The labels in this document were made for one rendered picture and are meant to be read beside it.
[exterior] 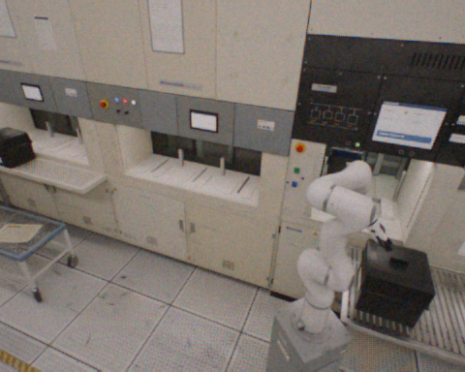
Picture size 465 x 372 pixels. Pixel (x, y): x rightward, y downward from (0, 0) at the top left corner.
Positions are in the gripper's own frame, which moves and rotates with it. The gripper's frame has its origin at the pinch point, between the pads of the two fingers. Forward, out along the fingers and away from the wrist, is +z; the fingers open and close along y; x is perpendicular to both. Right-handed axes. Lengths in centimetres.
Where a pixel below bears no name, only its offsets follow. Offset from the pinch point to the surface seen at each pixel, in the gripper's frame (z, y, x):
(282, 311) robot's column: -4, -30, 53
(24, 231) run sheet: -132, -19, 222
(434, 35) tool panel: -65, 39, -59
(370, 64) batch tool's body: -71, 39, -33
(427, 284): 20.1, -8.8, -6.9
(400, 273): 12.2, -7.0, 0.9
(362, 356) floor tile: 89, 15, 67
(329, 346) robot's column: 13, -39, 36
